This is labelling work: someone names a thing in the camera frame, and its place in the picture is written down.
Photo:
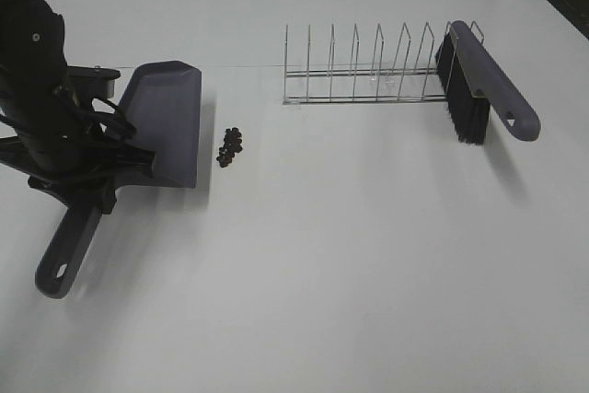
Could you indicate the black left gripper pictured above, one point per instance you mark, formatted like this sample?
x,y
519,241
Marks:
x,y
86,163

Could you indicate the grey plastic dustpan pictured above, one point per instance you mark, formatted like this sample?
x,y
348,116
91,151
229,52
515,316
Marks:
x,y
163,102

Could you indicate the pile of coffee beans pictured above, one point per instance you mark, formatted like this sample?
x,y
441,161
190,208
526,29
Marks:
x,y
232,145

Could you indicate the grey hand brush black bristles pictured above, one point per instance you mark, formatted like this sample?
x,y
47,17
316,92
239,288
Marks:
x,y
474,85

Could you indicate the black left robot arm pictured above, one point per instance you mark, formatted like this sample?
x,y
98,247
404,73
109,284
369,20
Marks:
x,y
35,85

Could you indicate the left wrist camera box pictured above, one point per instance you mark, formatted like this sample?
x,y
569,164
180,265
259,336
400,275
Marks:
x,y
93,82

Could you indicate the chrome wire dish rack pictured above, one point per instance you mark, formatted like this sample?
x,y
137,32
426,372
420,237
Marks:
x,y
323,69

